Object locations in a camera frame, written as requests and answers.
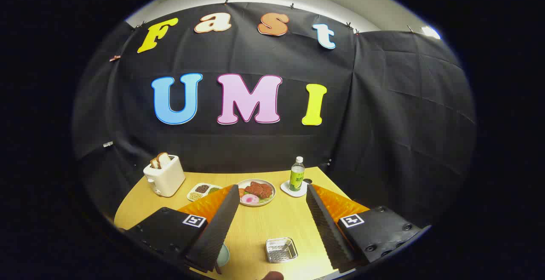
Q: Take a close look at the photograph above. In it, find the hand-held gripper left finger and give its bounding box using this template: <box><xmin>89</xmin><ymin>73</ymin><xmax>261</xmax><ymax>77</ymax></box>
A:
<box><xmin>123</xmin><ymin>184</ymin><xmax>240</xmax><ymax>273</ymax></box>

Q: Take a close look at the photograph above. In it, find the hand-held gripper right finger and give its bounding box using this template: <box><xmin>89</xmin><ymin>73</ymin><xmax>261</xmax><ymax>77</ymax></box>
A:
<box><xmin>306</xmin><ymin>183</ymin><xmax>422</xmax><ymax>273</ymax></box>

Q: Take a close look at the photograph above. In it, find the pale green round plate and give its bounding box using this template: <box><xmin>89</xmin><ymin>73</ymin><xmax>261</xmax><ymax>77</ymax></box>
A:
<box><xmin>216</xmin><ymin>243</ymin><xmax>230</xmax><ymax>268</ymax></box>

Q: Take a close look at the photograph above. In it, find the white divided seed tray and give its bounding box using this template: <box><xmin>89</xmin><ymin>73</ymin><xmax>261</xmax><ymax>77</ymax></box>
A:
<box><xmin>187</xmin><ymin>183</ymin><xmax>223</xmax><ymax>202</ymax></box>

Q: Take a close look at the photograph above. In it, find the perforated metal basket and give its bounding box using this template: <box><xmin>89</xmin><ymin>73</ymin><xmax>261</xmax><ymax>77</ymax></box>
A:
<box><xmin>265</xmin><ymin>237</ymin><xmax>298</xmax><ymax>263</ymax></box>

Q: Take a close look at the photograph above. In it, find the white square coaster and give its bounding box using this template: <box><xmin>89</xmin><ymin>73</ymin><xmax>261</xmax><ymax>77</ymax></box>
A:
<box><xmin>280</xmin><ymin>180</ymin><xmax>309</xmax><ymax>198</ymax></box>

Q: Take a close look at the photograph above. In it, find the brown steak piece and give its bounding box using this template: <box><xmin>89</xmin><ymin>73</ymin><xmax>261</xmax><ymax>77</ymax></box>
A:
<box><xmin>244</xmin><ymin>181</ymin><xmax>273</xmax><ymax>199</ymax></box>

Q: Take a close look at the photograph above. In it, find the green label drink bottle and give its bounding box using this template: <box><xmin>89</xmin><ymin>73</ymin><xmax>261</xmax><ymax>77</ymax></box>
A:
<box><xmin>289</xmin><ymin>157</ymin><xmax>306</xmax><ymax>192</ymax></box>

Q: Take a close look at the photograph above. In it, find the white oval food plate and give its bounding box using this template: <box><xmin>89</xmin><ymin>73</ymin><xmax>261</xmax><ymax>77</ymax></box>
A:
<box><xmin>237</xmin><ymin>179</ymin><xmax>276</xmax><ymax>207</ymax></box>

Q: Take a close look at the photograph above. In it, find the cream white toaster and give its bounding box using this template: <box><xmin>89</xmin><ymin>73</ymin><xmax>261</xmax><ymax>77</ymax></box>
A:
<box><xmin>143</xmin><ymin>154</ymin><xmax>186</xmax><ymax>198</ymax></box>

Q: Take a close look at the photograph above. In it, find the black backdrop cloth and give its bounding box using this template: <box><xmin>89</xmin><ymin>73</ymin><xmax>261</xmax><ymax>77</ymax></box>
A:
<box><xmin>72</xmin><ymin>2</ymin><xmax>476</xmax><ymax>225</ymax></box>

